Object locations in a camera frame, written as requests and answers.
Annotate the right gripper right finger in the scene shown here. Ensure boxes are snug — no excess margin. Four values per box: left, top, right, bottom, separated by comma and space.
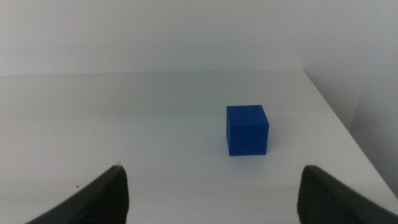
297, 165, 398, 224

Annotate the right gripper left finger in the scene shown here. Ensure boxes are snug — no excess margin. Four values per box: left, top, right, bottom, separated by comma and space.
26, 165, 130, 224

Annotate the blue cube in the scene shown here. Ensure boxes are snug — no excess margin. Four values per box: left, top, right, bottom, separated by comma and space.
226, 105, 270, 157

